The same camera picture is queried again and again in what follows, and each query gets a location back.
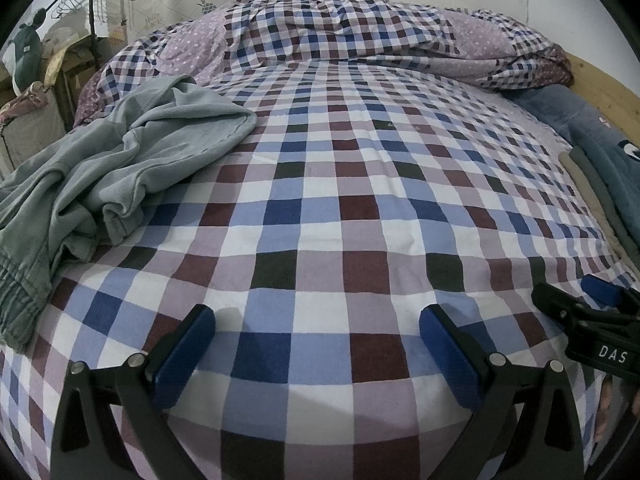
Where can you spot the folded beige cloth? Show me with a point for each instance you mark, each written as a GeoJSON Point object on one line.
{"type": "Point", "coordinates": [570, 170]}

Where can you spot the folded dark grey cloth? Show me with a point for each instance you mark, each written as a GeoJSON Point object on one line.
{"type": "Point", "coordinates": [587, 175]}

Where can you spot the person's right hand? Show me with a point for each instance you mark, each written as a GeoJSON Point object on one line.
{"type": "Point", "coordinates": [606, 402]}

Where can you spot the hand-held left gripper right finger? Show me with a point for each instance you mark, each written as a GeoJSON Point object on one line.
{"type": "Point", "coordinates": [447, 360]}

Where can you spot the blue plush blanket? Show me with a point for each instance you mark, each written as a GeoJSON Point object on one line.
{"type": "Point", "coordinates": [600, 145]}

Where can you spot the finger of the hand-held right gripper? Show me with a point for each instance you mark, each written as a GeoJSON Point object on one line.
{"type": "Point", "coordinates": [550, 298]}
{"type": "Point", "coordinates": [597, 287]}

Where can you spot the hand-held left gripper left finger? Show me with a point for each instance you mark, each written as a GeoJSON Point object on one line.
{"type": "Point", "coordinates": [182, 360]}

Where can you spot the small-checked dotted quilt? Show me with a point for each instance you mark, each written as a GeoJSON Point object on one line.
{"type": "Point", "coordinates": [325, 30]}

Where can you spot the green plush toy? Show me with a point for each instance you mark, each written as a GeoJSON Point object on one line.
{"type": "Point", "coordinates": [25, 50]}

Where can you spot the brown cardboard box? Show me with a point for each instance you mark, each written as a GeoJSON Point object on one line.
{"type": "Point", "coordinates": [70, 80]}

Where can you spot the checked bed sheet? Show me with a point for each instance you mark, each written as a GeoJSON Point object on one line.
{"type": "Point", "coordinates": [325, 210]}

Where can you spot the grey-green pants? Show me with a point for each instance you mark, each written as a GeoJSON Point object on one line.
{"type": "Point", "coordinates": [125, 160]}

